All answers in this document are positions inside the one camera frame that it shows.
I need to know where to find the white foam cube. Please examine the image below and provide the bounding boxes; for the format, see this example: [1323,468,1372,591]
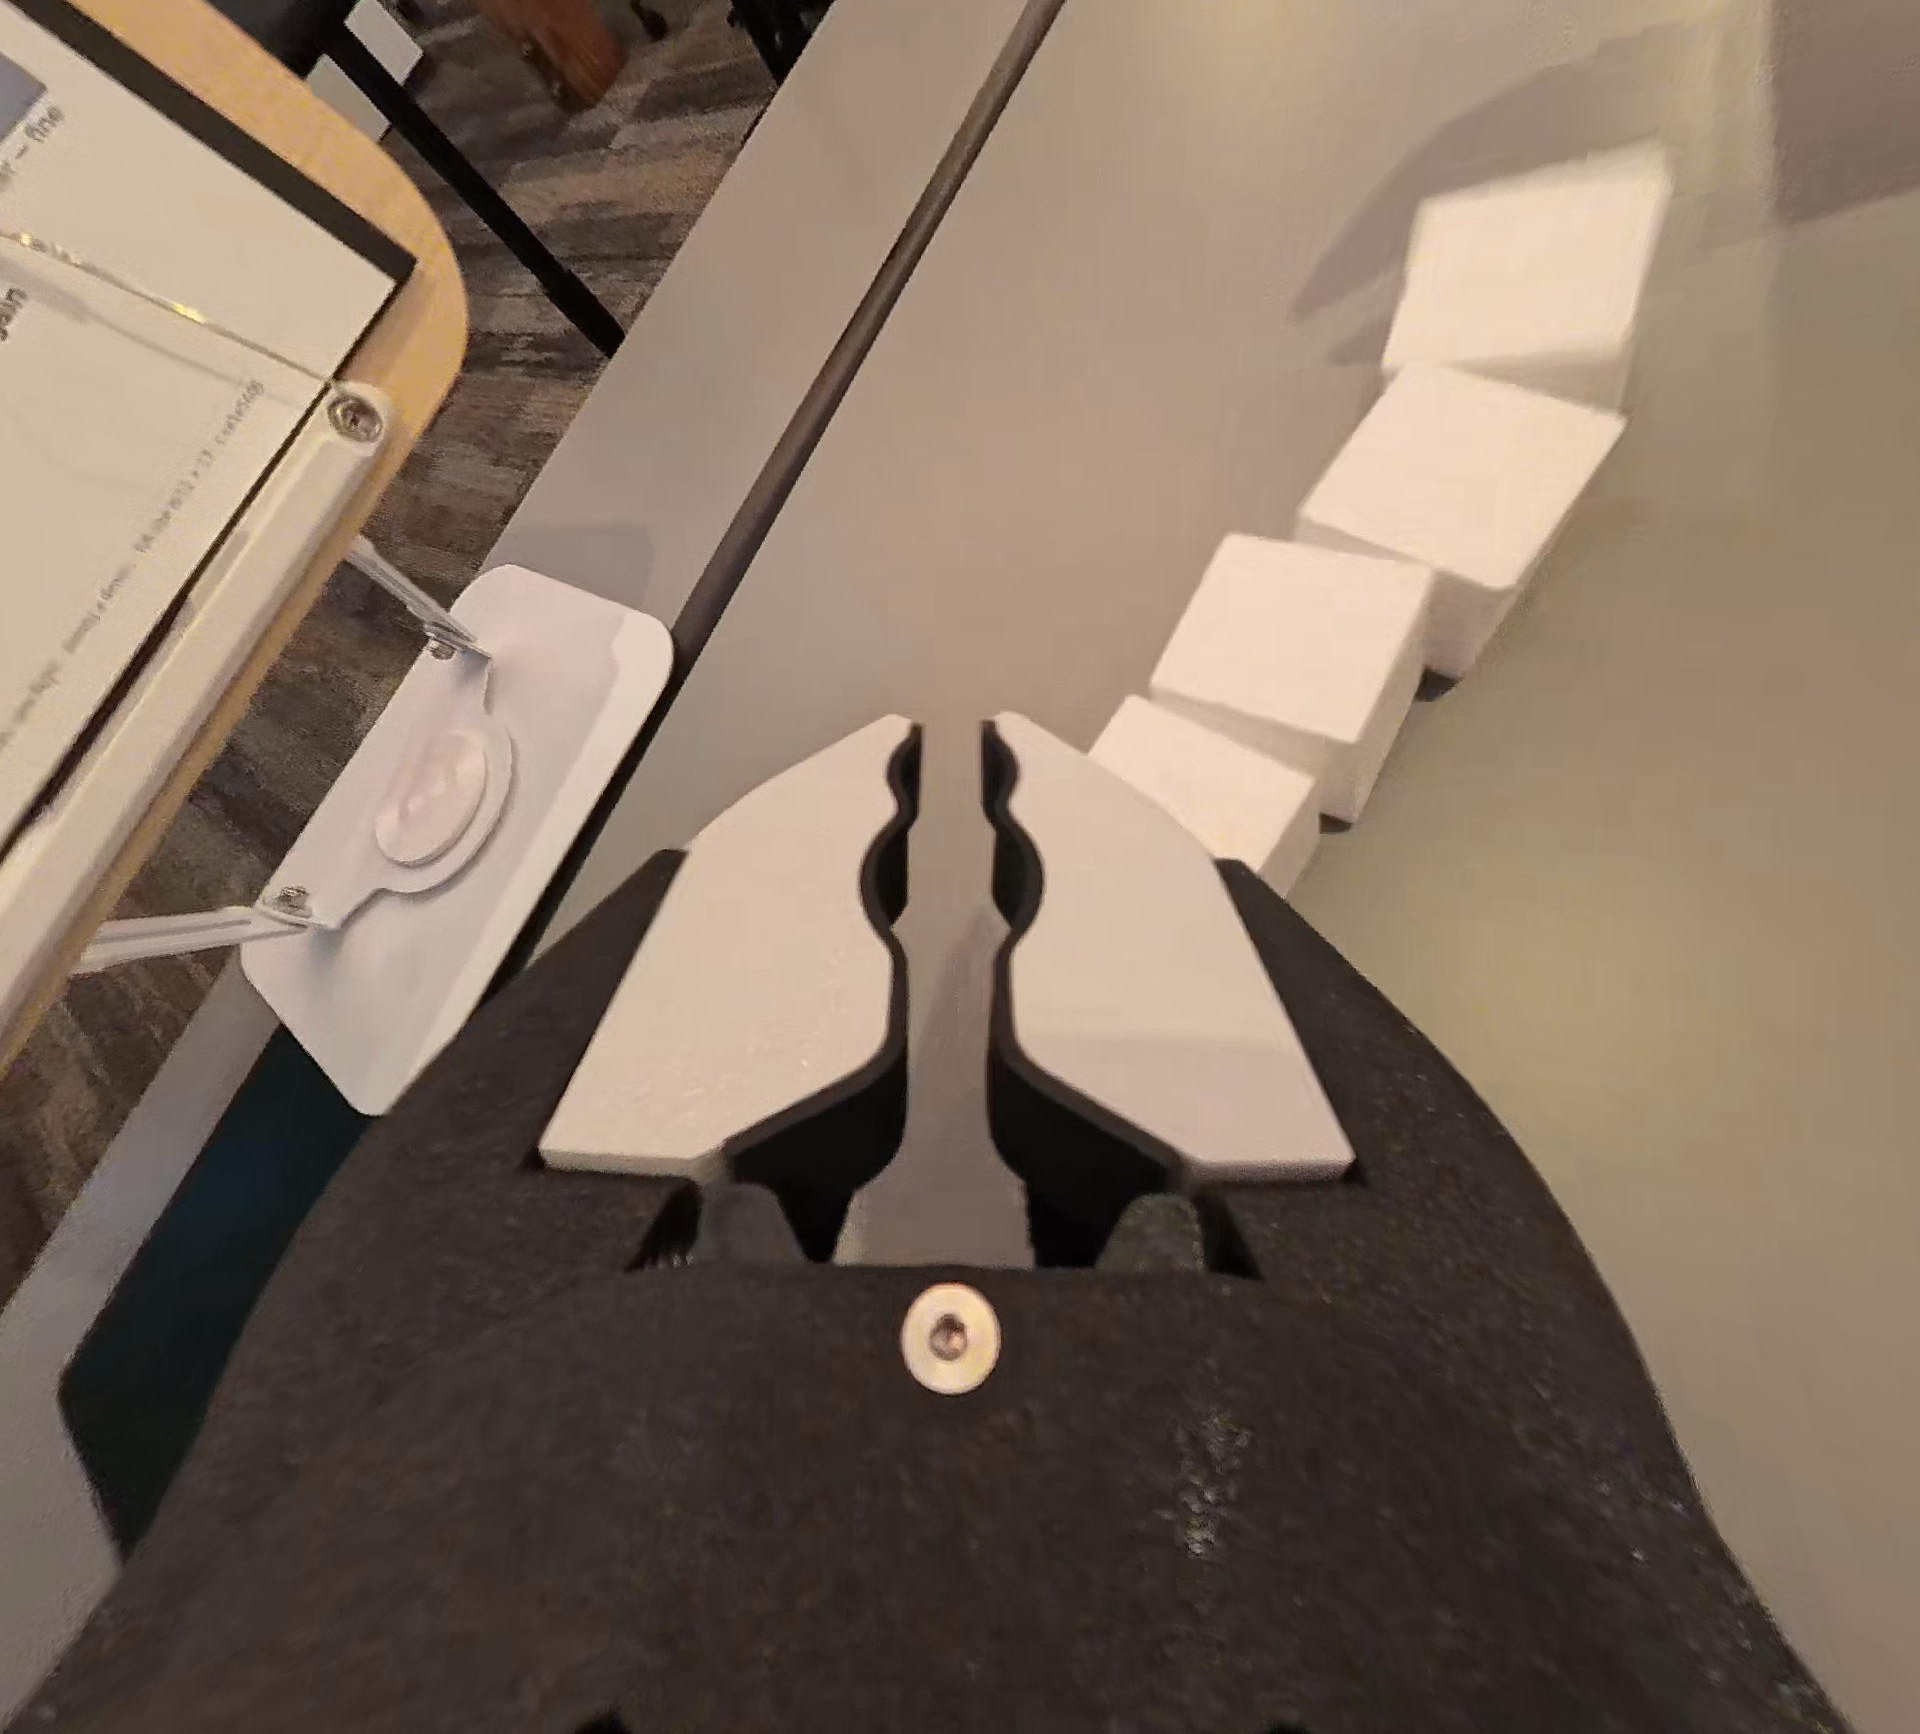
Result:
[1086,696,1323,895]
[1147,533,1435,823]
[1380,149,1675,393]
[1297,359,1630,678]

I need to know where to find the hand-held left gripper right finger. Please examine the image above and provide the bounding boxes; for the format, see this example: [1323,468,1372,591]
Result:
[983,714,1361,1264]

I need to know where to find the printed instruction sheet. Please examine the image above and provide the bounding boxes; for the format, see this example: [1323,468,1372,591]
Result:
[0,0,421,852]

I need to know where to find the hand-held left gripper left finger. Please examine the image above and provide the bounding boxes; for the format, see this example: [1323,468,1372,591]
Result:
[536,714,921,1264]

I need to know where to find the wooden board document stand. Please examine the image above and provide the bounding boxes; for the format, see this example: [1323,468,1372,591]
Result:
[0,0,675,1118]

